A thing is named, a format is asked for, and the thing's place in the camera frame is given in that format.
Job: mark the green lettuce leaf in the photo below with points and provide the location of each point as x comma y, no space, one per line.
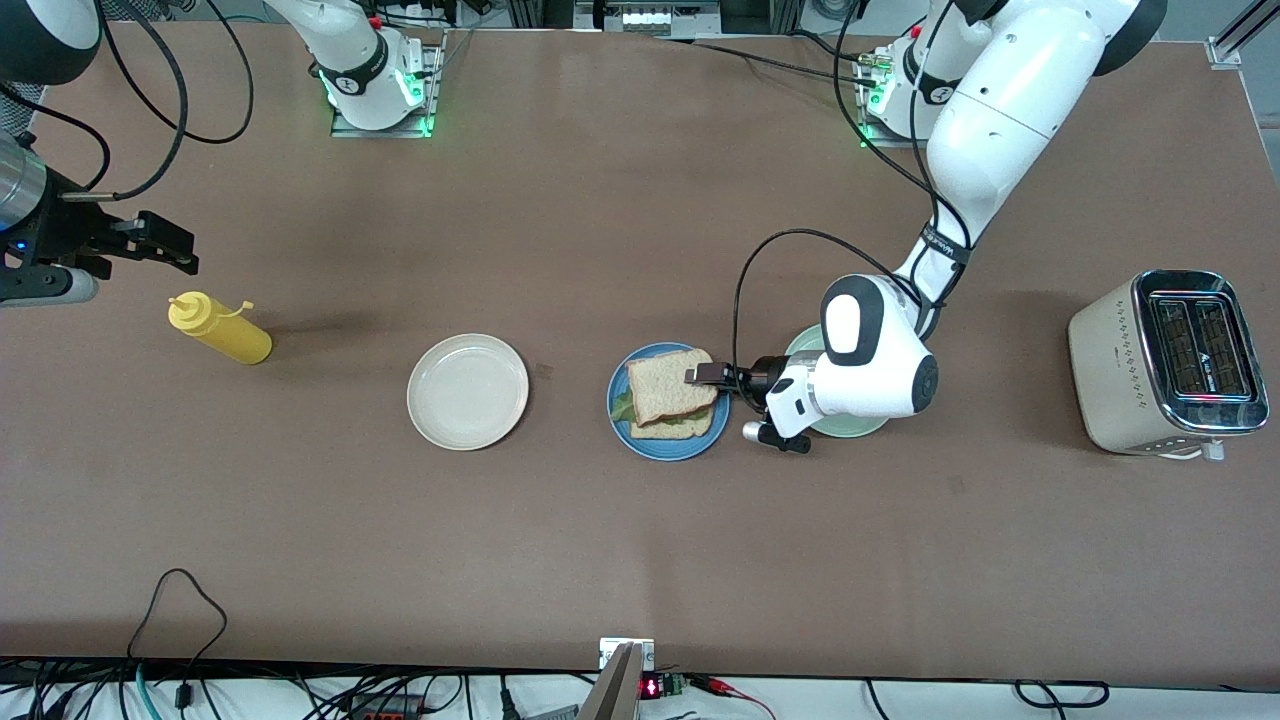
622,408

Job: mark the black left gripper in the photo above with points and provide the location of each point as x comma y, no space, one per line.
762,377

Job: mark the grey device with lights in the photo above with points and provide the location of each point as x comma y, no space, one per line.
650,20

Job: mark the white left camera mount block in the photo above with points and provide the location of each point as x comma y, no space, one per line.
795,400

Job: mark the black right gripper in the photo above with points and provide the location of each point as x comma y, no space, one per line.
68,232

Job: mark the brown bread slice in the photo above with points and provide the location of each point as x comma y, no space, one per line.
665,385
690,431

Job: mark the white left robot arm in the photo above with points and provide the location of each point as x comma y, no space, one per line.
1000,130

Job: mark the yellow squeeze bottle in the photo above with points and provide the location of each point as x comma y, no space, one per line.
235,345

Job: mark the silver camera mounting bracket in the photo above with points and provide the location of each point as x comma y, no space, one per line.
615,690

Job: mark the aluminium frame corner bracket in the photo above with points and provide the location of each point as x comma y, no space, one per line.
1222,52

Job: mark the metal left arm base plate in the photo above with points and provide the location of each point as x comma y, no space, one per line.
880,143

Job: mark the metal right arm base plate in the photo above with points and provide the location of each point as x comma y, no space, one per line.
435,100

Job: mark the beige round plate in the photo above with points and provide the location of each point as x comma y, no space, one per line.
467,392

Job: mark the light green round plate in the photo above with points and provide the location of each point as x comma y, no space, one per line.
850,428

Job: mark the blue round plate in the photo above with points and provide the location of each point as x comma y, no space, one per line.
700,448

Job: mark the cream and chrome toaster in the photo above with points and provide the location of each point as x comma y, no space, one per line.
1120,400

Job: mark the circuit board with red display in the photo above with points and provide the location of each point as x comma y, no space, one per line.
652,687

